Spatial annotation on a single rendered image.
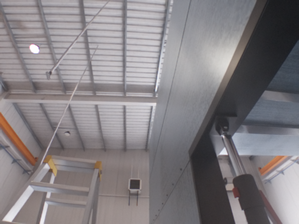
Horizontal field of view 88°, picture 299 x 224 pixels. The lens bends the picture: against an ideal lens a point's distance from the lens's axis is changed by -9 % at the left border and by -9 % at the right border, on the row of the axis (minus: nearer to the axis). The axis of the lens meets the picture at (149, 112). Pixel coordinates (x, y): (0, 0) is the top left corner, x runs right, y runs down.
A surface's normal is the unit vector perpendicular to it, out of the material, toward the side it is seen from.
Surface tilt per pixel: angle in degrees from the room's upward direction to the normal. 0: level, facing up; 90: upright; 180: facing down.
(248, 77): 180
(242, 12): 90
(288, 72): 180
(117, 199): 90
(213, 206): 90
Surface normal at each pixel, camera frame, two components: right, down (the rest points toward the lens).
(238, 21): -1.00, -0.07
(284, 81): 0.00, 0.71
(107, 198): 0.10, -0.70
